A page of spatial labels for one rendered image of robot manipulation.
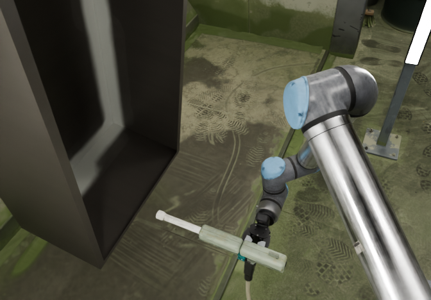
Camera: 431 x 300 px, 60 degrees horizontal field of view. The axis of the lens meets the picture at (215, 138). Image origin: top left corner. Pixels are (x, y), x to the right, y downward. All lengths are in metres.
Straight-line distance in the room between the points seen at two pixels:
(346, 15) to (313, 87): 1.99
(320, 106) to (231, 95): 1.73
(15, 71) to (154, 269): 1.35
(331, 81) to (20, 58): 0.64
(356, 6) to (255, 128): 1.10
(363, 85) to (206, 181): 1.32
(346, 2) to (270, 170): 1.69
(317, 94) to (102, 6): 0.82
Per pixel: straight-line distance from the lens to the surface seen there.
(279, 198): 1.49
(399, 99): 2.16
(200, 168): 2.16
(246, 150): 2.22
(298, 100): 0.87
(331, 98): 0.90
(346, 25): 2.90
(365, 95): 0.96
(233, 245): 1.31
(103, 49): 1.52
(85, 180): 1.65
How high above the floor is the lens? 1.72
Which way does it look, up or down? 47 degrees down
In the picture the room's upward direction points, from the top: 7 degrees counter-clockwise
